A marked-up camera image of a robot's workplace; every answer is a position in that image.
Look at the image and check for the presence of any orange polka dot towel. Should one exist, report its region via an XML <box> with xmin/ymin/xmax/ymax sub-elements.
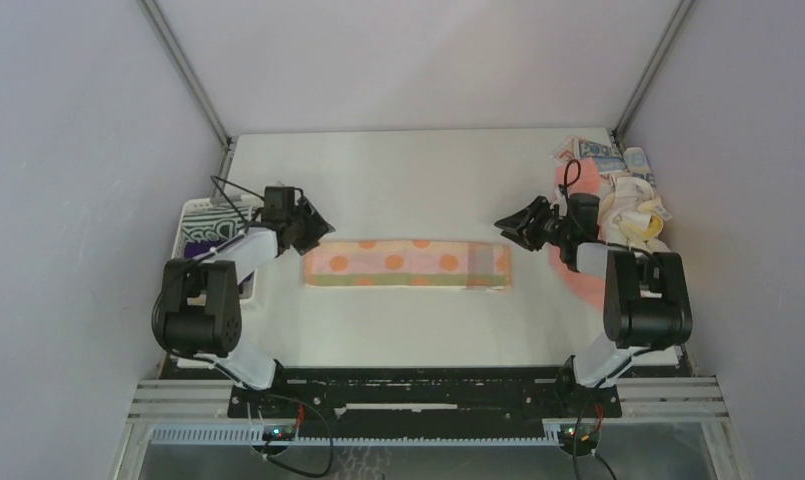
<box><xmin>303</xmin><ymin>240</ymin><xmax>513</xmax><ymax>291</ymax></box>

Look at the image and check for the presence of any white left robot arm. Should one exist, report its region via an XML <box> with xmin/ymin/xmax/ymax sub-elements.
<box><xmin>151</xmin><ymin>186</ymin><xmax>334</xmax><ymax>417</ymax></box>

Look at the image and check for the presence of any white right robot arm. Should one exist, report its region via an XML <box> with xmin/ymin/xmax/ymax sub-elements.
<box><xmin>494</xmin><ymin>193</ymin><xmax>693</xmax><ymax>416</ymax></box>

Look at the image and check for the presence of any black white zebra towel roll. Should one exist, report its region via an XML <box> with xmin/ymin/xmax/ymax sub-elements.
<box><xmin>179</xmin><ymin>205</ymin><xmax>251</xmax><ymax>242</ymax></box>

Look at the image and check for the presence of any purple towel roll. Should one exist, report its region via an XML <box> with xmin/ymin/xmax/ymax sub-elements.
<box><xmin>181</xmin><ymin>240</ymin><xmax>254</xmax><ymax>289</ymax></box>

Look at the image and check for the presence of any pink towel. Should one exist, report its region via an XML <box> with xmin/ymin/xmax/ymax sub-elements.
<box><xmin>548</xmin><ymin>158</ymin><xmax>617</xmax><ymax>318</ymax></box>

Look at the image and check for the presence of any white yellow towel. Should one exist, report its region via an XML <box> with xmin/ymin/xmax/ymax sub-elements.
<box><xmin>598</xmin><ymin>176</ymin><xmax>673</xmax><ymax>253</ymax></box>

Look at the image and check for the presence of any blue patterned towel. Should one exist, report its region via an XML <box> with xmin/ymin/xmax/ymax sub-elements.
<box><xmin>551</xmin><ymin>135</ymin><xmax>656</xmax><ymax>187</ymax></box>

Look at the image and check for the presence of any white plastic basket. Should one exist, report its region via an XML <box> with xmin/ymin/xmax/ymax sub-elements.
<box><xmin>171</xmin><ymin>195</ymin><xmax>261</xmax><ymax>303</ymax></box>

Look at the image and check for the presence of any left base control board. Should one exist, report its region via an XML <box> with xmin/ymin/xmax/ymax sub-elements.
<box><xmin>262</xmin><ymin>426</ymin><xmax>297</xmax><ymax>443</ymax></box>

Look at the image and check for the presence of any base control board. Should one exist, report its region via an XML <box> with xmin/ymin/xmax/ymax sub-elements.
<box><xmin>262</xmin><ymin>426</ymin><xmax>297</xmax><ymax>443</ymax></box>
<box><xmin>558</xmin><ymin>425</ymin><xmax>601</xmax><ymax>444</ymax></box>

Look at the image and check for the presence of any right base control board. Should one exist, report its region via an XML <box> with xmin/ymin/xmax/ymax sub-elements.
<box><xmin>558</xmin><ymin>425</ymin><xmax>601</xmax><ymax>444</ymax></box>

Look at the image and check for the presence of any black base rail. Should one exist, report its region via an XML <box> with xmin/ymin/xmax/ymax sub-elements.
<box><xmin>227</xmin><ymin>366</ymin><xmax>622</xmax><ymax>440</ymax></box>

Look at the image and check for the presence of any white cable duct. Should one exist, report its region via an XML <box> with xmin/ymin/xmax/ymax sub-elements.
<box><xmin>148</xmin><ymin>424</ymin><xmax>562</xmax><ymax>447</ymax></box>

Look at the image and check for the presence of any left aluminium frame post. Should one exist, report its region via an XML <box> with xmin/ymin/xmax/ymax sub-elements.
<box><xmin>138</xmin><ymin>0</ymin><xmax>233</xmax><ymax>148</ymax></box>

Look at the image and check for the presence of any aluminium frame post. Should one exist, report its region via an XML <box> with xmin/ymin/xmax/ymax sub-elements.
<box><xmin>138</xmin><ymin>0</ymin><xmax>233</xmax><ymax>148</ymax></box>
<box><xmin>611</xmin><ymin>0</ymin><xmax>698</xmax><ymax>146</ymax></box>

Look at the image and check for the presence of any right aluminium frame post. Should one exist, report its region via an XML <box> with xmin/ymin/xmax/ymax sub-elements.
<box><xmin>611</xmin><ymin>0</ymin><xmax>698</xmax><ymax>146</ymax></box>

